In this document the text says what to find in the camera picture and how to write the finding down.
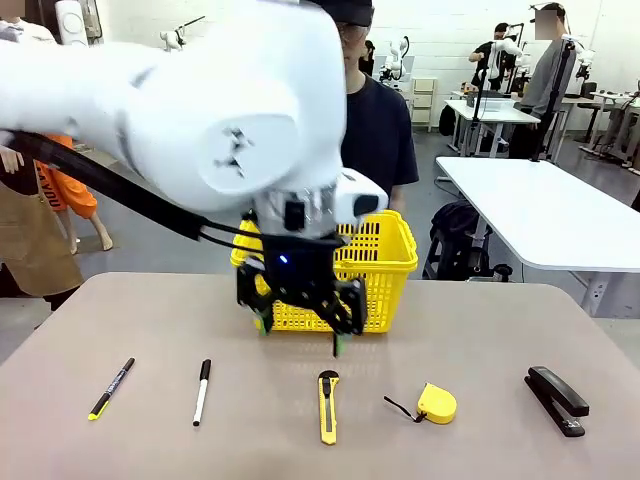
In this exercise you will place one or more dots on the person in grey sweater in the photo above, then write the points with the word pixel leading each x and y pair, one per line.
pixel 547 75

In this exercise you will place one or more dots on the mannequin with orange pants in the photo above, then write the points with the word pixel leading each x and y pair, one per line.
pixel 70 195

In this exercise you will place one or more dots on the white drawer cabinet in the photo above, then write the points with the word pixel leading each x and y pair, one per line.
pixel 424 102

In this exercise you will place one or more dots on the thin black camera stand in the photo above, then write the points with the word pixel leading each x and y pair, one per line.
pixel 481 95

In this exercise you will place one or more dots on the person in black t-shirt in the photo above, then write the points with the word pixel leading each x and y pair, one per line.
pixel 487 57

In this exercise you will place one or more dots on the yellow utility knife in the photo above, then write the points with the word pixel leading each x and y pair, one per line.
pixel 327 410

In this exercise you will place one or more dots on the person's left forearm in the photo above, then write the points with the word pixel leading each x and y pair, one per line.
pixel 396 197

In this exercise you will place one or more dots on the black yellow highlighter pen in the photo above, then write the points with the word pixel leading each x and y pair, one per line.
pixel 111 390

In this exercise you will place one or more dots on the white marker black cap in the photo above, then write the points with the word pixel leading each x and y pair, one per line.
pixel 202 392

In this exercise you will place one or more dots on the black stapler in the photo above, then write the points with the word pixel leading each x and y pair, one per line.
pixel 556 397

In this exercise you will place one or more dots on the white tower air conditioner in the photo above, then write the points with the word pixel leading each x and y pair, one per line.
pixel 75 20

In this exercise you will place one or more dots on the large white table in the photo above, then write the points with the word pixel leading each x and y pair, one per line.
pixel 540 210

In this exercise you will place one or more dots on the tall black camera stand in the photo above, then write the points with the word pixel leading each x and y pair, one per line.
pixel 552 100

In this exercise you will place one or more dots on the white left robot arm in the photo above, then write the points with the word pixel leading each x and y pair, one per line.
pixel 200 100

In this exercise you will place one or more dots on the yellow tape measure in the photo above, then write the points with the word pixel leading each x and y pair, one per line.
pixel 437 404

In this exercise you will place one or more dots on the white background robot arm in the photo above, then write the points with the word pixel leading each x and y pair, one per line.
pixel 395 60
pixel 172 37

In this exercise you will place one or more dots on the yellow plastic shopping basket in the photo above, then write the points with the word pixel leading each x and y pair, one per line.
pixel 385 265

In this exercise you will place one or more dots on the black backpack under table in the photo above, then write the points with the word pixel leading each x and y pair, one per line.
pixel 457 240

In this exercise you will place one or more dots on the white background desk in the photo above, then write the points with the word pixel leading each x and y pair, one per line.
pixel 492 112

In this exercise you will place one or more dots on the person in navy t-shirt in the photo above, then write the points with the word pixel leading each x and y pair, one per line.
pixel 380 125

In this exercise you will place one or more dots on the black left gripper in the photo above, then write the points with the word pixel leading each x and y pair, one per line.
pixel 297 265

